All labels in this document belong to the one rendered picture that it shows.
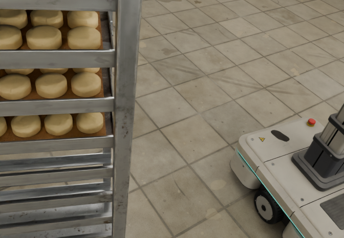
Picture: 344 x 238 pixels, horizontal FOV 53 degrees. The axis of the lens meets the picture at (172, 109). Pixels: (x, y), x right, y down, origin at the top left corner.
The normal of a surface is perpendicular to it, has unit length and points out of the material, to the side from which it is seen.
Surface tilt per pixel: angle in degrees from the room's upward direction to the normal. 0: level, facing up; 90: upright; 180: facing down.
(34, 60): 90
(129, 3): 90
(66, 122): 0
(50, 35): 0
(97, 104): 90
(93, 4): 90
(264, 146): 0
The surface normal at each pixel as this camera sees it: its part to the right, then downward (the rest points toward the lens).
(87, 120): 0.12, -0.74
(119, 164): 0.20, 0.67
